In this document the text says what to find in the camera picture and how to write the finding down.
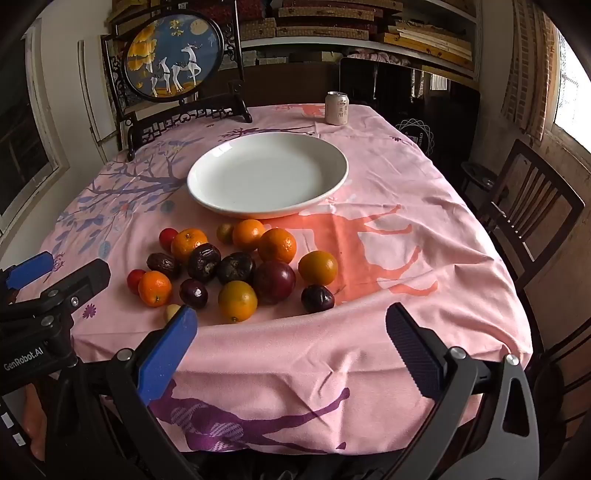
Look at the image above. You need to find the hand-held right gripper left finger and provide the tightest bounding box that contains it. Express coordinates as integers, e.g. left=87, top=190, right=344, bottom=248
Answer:
left=88, top=305, right=204, bottom=480

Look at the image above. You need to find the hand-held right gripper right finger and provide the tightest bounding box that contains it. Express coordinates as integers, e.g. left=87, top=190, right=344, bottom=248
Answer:
left=383, top=303, right=541, bottom=480

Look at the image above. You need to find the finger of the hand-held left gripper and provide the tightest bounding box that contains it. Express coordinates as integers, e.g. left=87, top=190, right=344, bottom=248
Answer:
left=0, top=251, right=55, bottom=296
left=14, top=258, right=112, bottom=330

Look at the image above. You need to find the orange tomato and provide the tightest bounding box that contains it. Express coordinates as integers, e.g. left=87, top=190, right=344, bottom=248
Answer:
left=138, top=270, right=173, bottom=308

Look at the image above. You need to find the dark red cherry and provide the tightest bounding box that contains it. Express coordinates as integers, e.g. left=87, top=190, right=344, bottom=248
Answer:
left=179, top=278, right=209, bottom=311
left=252, top=261, right=297, bottom=305
left=301, top=284, right=335, bottom=315

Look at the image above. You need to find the dark red date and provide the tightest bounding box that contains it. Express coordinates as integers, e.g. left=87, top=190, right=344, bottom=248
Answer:
left=147, top=252, right=182, bottom=280

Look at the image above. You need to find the yellow-orange citrus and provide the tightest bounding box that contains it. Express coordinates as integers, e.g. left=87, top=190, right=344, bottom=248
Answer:
left=218, top=280, right=258, bottom=324
left=298, top=250, right=339, bottom=287

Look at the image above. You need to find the dark round passion fruit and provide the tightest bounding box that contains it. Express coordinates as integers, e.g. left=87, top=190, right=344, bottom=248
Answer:
left=217, top=253, right=256, bottom=286

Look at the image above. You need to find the orange mandarin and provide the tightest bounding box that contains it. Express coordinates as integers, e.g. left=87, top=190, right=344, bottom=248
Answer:
left=232, top=219, right=267, bottom=252
left=257, top=228, right=297, bottom=265

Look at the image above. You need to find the white oval plate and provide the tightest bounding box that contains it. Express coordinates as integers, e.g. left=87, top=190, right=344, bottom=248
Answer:
left=187, top=131, right=349, bottom=220

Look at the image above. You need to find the person's left hand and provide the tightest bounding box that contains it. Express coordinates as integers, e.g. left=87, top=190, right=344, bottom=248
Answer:
left=21, top=383, right=49, bottom=462

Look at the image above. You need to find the pink printed tablecloth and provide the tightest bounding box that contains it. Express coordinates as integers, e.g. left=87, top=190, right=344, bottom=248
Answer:
left=39, top=102, right=534, bottom=455

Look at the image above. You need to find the large bumpy tangerine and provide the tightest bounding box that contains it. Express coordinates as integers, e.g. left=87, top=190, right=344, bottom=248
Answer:
left=171, top=228, right=209, bottom=264

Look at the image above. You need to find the white framed window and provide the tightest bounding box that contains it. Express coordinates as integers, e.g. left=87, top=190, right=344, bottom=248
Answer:
left=0, top=28, right=72, bottom=236

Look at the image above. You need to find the dark round stand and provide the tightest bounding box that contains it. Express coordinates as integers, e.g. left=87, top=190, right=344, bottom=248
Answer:
left=462, top=161, right=502, bottom=195

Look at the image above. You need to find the white leaning board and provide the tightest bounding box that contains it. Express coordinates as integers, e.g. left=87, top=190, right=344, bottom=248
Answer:
left=78, top=39, right=121, bottom=144

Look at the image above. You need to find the dark wooden chair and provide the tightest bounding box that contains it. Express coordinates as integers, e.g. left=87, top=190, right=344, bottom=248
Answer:
left=480, top=138, right=586, bottom=301

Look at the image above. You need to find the black ornate chair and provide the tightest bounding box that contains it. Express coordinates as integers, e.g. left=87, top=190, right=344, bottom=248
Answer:
left=100, top=9, right=254, bottom=162

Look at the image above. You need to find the white ceramic jar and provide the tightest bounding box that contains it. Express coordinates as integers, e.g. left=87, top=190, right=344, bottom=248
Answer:
left=325, top=91, right=350, bottom=126

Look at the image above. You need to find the black glossy cabinet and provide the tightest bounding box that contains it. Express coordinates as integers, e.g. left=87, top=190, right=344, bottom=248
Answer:
left=339, top=55, right=481, bottom=162

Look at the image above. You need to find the pink floral cloth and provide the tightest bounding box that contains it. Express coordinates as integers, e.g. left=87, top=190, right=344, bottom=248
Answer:
left=346, top=50, right=423, bottom=65

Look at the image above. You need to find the beige patterned curtain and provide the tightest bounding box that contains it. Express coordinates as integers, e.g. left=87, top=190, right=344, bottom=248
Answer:
left=501, top=0, right=561, bottom=144

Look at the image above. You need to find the bright window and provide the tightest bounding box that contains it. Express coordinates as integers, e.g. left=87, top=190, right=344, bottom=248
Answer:
left=551, top=28, right=591, bottom=153

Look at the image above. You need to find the stack of wooden frames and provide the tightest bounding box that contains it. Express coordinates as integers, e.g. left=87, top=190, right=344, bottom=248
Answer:
left=381, top=16, right=476, bottom=70

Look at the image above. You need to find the stack of woven boxes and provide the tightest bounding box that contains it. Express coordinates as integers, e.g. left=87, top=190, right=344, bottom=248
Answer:
left=107, top=0, right=402, bottom=42

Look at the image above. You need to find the white wall shelf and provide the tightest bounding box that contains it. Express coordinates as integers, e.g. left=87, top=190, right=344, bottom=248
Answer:
left=240, top=0, right=481, bottom=81

